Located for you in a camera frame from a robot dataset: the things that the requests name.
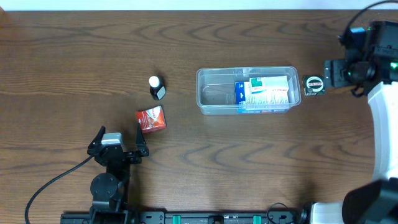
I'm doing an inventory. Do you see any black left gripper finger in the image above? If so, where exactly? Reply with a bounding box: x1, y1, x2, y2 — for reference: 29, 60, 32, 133
136, 124, 147, 152
90, 126, 106, 148

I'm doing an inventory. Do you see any blue fever patch box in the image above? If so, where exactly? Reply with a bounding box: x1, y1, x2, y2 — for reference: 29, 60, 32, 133
235, 82, 290, 113

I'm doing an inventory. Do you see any white green Panadol box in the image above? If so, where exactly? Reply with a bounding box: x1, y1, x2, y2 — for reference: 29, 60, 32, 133
249, 76, 289, 94

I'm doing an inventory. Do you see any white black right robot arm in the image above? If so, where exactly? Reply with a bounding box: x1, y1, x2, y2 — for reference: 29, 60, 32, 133
296, 21, 397, 223

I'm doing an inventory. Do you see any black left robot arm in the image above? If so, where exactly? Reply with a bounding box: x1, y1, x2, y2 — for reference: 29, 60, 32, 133
87, 125, 149, 224

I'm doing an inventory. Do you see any clear plastic container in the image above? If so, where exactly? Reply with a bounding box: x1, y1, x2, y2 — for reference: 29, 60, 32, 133
196, 66, 301, 115

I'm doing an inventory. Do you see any red Panadol box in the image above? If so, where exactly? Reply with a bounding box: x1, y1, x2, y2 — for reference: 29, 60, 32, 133
136, 106, 167, 134

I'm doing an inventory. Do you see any dark bottle white cap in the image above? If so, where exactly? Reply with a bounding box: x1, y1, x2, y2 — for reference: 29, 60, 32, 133
149, 76, 166, 100

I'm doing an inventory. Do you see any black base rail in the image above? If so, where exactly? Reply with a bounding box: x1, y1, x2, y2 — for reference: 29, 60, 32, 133
60, 210, 310, 224

